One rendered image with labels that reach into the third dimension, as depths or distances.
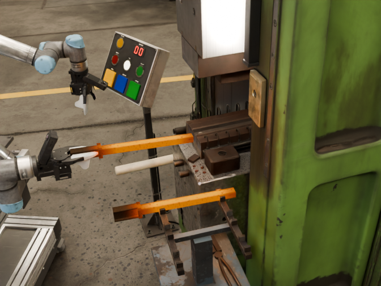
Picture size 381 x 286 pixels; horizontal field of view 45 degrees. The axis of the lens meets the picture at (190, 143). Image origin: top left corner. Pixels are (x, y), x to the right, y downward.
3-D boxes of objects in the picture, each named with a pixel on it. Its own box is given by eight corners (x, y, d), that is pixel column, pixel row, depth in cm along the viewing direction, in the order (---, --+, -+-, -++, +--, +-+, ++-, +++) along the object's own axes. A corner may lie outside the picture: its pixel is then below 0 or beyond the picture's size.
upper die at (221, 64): (198, 78, 166) (197, 54, 160) (182, 58, 182) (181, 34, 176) (303, 59, 175) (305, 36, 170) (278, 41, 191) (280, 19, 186)
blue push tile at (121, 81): (122, 93, 222) (127, 78, 220) (113, 89, 227) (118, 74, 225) (125, 94, 224) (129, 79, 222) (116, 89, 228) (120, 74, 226)
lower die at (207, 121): (201, 159, 185) (200, 141, 181) (186, 134, 201) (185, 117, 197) (295, 138, 195) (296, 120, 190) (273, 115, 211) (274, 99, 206)
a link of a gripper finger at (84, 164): (99, 163, 158) (72, 167, 156) (97, 149, 155) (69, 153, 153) (100, 169, 156) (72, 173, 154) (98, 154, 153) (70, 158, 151)
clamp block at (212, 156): (211, 176, 176) (211, 162, 172) (204, 164, 182) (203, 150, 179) (240, 169, 178) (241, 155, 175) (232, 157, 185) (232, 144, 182)
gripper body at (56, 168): (71, 165, 161) (35, 171, 157) (67, 144, 156) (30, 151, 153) (73, 178, 154) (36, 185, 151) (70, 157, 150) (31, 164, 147)
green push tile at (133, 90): (134, 99, 216) (140, 84, 214) (125, 95, 220) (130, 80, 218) (137, 100, 217) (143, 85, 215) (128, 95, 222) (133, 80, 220)
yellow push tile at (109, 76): (110, 87, 228) (115, 72, 227) (102, 82, 233) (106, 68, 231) (113, 87, 230) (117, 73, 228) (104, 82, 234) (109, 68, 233)
